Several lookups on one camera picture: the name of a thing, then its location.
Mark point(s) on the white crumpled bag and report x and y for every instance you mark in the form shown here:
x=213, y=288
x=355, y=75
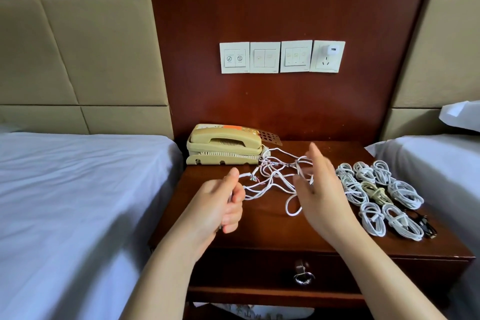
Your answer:
x=262, y=311

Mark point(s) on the bed white sheet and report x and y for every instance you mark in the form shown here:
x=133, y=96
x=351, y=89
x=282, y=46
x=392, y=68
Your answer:
x=450, y=173
x=75, y=211

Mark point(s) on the white pillow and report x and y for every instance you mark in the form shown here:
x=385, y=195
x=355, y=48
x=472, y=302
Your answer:
x=461, y=117

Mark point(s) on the wooden nightstand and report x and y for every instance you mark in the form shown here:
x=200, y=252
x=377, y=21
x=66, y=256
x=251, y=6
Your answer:
x=262, y=230

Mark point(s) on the dark wooden wall panel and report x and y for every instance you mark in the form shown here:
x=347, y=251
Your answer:
x=285, y=1

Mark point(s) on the white wall socket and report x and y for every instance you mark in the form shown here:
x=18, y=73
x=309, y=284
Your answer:
x=325, y=65

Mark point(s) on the left bed white sheet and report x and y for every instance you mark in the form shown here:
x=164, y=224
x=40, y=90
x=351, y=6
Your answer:
x=75, y=211

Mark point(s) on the beige padded headboard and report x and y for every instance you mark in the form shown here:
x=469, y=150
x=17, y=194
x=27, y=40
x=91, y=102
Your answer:
x=82, y=38
x=442, y=46

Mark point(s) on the person's left hand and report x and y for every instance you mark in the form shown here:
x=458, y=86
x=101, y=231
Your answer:
x=210, y=211

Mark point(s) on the person's left forearm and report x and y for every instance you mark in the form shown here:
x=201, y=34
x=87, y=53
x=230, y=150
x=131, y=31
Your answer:
x=165, y=286

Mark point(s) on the white plug-in charger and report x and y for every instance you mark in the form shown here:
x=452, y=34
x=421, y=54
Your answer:
x=331, y=50

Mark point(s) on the right bed white sheet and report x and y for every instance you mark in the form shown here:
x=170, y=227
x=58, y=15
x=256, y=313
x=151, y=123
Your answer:
x=450, y=173

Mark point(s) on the white triple rocker wall switch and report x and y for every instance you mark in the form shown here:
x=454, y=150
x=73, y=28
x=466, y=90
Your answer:
x=296, y=56

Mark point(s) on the dark wooden drawer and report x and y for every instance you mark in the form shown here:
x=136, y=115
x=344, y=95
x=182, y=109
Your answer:
x=247, y=267

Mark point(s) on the white double rocker wall switch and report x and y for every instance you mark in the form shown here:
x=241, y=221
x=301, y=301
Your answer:
x=265, y=58

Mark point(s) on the person's right hand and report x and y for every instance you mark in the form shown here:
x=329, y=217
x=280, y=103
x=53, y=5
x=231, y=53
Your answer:
x=326, y=200

